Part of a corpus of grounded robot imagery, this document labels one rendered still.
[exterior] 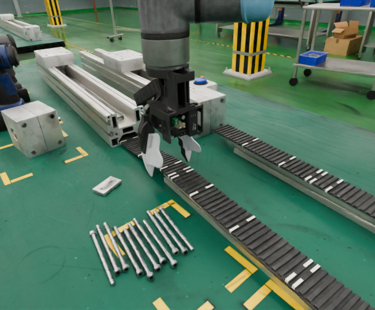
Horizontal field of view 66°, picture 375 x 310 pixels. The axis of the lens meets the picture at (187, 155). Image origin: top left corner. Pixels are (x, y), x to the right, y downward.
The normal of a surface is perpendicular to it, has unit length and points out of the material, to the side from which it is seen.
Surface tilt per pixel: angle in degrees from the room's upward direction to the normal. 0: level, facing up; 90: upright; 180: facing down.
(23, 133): 90
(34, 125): 90
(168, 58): 90
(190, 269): 0
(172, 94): 90
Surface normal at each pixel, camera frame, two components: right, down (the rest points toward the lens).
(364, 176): -0.03, -0.86
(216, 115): 0.58, 0.40
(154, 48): -0.44, 0.47
